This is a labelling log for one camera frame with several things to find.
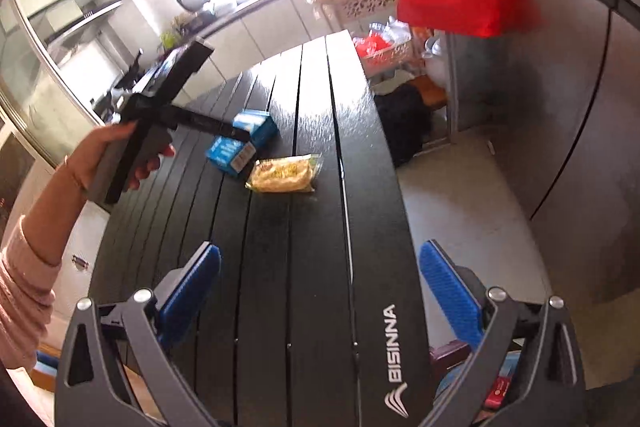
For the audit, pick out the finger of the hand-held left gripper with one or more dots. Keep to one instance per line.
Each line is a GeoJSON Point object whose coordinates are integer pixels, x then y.
{"type": "Point", "coordinates": [210, 123]}

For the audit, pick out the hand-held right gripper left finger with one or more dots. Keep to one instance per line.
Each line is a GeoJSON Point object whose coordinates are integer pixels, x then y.
{"type": "Point", "coordinates": [192, 287]}

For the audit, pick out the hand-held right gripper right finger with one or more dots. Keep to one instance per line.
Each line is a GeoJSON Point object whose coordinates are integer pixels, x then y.
{"type": "Point", "coordinates": [450, 292]}

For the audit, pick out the person's left forearm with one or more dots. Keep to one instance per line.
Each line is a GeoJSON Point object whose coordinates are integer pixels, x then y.
{"type": "Point", "coordinates": [30, 267]}

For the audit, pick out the person's left hand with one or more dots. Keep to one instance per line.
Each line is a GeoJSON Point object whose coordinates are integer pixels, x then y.
{"type": "Point", "coordinates": [87, 157]}

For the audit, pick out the purple box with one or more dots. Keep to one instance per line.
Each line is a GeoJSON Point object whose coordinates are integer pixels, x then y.
{"type": "Point", "coordinates": [450, 362]}

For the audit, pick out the yellow snack packet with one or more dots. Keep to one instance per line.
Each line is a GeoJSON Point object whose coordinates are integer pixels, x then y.
{"type": "Point", "coordinates": [285, 174]}

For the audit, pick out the white kitchen counter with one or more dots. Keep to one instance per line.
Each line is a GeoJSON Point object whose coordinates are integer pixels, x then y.
{"type": "Point", "coordinates": [260, 27]}

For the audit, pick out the glass sliding door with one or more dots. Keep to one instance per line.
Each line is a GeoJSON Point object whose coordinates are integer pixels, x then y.
{"type": "Point", "coordinates": [45, 72]}

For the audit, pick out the black bag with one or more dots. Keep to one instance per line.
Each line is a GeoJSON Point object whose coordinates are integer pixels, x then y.
{"type": "Point", "coordinates": [405, 122]}

